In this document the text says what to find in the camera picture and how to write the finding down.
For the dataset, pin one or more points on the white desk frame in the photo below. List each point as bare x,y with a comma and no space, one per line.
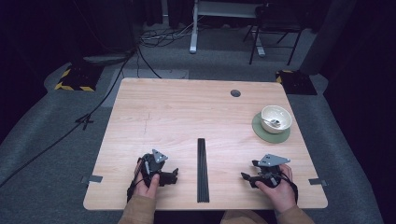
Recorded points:
194,31

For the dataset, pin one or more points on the grey curtain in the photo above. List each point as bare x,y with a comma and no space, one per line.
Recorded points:
327,34

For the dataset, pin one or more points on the black metal chair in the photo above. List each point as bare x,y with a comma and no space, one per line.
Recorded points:
277,25

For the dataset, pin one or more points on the metal spoon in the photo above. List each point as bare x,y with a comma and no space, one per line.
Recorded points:
274,122

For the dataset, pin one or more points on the black yellow striped stand base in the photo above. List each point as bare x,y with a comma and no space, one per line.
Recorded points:
79,79
297,83

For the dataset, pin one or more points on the grey tape strip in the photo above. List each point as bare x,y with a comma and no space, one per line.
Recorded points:
317,182
93,179

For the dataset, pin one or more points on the person's lap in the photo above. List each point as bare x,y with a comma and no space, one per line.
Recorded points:
246,217

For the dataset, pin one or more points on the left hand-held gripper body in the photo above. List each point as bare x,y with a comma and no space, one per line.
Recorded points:
152,165

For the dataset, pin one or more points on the green round coaster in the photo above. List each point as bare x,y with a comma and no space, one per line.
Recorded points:
263,133

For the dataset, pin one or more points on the cream ceramic bowl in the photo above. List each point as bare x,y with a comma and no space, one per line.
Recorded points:
281,123

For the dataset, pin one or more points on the person's left hand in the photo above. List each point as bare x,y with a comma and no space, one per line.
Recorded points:
149,189

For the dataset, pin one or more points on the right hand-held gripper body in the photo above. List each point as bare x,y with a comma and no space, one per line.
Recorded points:
268,169

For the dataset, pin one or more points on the person's right hand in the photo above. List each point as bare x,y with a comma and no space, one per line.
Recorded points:
280,196

